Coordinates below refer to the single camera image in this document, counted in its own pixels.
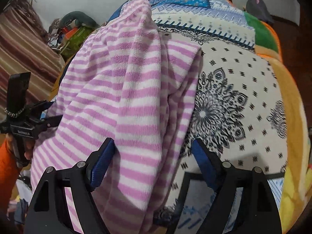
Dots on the pink white striped pants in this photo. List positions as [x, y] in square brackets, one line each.
[121, 90]

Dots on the yellow green fleece blanket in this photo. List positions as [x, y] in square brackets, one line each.
[287, 102]

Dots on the blue white patchwork blanket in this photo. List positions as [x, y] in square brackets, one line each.
[231, 78]

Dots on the orange box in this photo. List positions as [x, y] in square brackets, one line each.
[72, 33]

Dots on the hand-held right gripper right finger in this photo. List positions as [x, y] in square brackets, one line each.
[202, 162]

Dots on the person's left hand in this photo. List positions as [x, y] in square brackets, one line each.
[28, 151]

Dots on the green bag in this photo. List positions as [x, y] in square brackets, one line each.
[78, 41]

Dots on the brown striped curtain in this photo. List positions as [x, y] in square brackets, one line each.
[24, 53]

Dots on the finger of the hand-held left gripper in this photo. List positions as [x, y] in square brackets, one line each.
[43, 106]
[53, 121]

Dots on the dark teal cushion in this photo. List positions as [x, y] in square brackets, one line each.
[78, 17]

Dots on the dark grey cloth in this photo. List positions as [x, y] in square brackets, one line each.
[258, 7]

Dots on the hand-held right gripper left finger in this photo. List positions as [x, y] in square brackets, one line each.
[102, 165]

